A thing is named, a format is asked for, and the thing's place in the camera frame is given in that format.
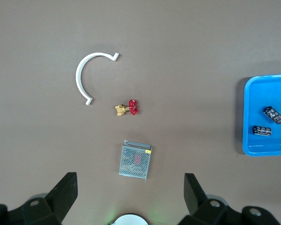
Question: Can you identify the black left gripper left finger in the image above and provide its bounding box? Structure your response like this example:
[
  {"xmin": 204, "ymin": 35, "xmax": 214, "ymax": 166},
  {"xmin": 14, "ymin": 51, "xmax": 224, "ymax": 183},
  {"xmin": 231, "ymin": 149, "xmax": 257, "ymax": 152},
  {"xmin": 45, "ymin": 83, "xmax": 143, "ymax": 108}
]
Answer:
[{"xmin": 0, "ymin": 172, "xmax": 78, "ymax": 225}]

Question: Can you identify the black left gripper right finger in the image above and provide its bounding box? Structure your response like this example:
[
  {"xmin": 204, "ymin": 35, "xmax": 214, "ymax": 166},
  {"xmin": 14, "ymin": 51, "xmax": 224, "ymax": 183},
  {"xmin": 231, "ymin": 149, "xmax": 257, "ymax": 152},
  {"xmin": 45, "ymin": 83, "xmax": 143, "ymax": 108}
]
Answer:
[{"xmin": 184, "ymin": 173, "xmax": 281, "ymax": 225}]

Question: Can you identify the dark cylindrical capacitor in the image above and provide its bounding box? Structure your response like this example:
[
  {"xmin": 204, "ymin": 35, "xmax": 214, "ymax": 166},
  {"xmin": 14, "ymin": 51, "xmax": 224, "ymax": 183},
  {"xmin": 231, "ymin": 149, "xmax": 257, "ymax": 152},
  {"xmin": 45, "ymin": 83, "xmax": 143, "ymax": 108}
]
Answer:
[
  {"xmin": 263, "ymin": 106, "xmax": 281, "ymax": 126},
  {"xmin": 252, "ymin": 126, "xmax": 272, "ymax": 136}
]

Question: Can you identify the metal mesh power supply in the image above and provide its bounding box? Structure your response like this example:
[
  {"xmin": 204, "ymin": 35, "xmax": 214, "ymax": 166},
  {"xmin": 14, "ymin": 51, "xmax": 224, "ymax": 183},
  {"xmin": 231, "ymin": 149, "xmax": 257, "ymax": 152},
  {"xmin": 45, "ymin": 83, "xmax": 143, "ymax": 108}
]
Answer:
[{"xmin": 118, "ymin": 140, "xmax": 152, "ymax": 184}]

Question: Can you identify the brass valve red handwheel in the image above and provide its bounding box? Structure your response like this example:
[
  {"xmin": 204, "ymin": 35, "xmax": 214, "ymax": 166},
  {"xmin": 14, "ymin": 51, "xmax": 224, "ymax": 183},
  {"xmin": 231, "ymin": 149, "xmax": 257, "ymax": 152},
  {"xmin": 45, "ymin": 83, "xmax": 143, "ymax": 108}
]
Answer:
[{"xmin": 115, "ymin": 99, "xmax": 140, "ymax": 116}]

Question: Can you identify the blue plastic tray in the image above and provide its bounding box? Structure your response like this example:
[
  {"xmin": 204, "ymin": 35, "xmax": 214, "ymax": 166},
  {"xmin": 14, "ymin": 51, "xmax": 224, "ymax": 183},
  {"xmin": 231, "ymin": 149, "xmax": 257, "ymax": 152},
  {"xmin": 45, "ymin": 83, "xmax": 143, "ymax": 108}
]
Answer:
[{"xmin": 242, "ymin": 74, "xmax": 281, "ymax": 157}]

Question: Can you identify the white curved pipe clamp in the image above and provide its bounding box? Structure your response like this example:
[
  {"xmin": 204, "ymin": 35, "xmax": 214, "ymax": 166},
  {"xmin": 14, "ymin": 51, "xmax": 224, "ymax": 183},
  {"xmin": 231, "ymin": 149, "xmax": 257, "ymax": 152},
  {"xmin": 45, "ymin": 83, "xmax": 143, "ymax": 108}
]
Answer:
[{"xmin": 75, "ymin": 52, "xmax": 120, "ymax": 105}]

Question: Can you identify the brown table mat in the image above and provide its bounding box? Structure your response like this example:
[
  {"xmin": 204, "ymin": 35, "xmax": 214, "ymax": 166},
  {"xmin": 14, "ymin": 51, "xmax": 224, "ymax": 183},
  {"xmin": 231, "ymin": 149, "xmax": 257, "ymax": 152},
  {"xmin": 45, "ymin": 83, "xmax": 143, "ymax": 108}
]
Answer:
[{"xmin": 0, "ymin": 0, "xmax": 281, "ymax": 225}]

